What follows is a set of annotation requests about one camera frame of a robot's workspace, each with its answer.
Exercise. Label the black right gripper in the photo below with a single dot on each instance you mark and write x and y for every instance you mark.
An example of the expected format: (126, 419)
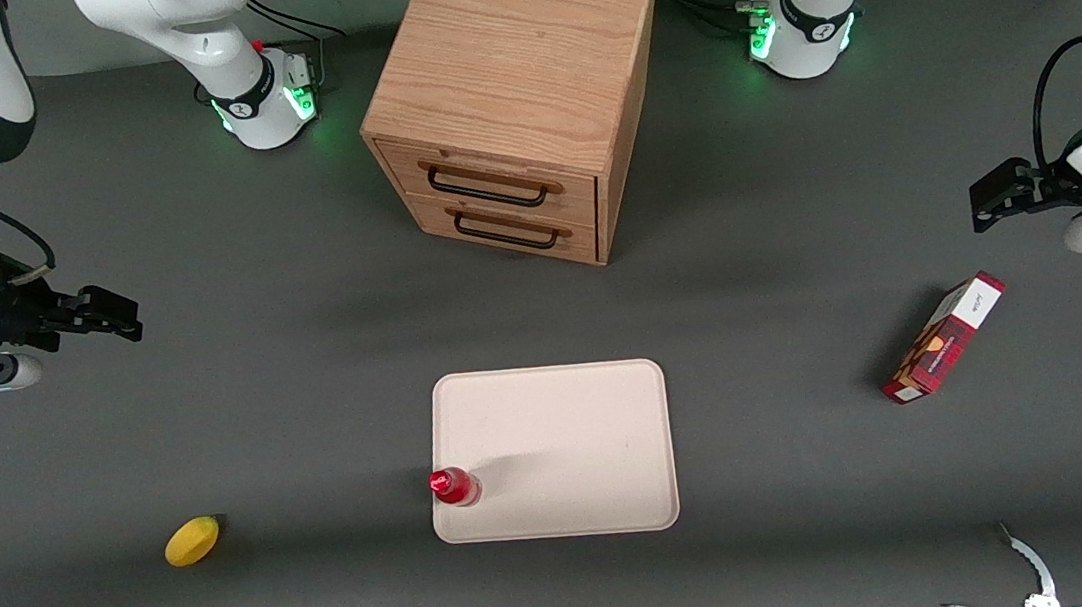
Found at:
(17, 310)

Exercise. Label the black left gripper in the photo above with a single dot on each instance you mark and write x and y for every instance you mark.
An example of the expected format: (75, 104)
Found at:
(1042, 187)

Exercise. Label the red coke bottle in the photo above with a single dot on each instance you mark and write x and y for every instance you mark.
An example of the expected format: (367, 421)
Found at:
(455, 488)

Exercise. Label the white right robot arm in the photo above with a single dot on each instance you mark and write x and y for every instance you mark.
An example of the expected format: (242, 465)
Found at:
(201, 37)

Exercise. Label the white rectangular tray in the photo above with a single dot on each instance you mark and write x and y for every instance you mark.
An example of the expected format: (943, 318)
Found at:
(566, 442)

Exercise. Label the red plaid shortbread box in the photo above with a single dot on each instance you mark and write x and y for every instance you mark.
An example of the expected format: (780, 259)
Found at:
(942, 342)

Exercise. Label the yellow banana-like object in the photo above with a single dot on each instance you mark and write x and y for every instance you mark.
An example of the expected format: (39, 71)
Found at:
(192, 542)

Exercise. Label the wooden drawer front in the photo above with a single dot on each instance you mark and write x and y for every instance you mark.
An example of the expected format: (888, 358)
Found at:
(487, 173)
(513, 231)

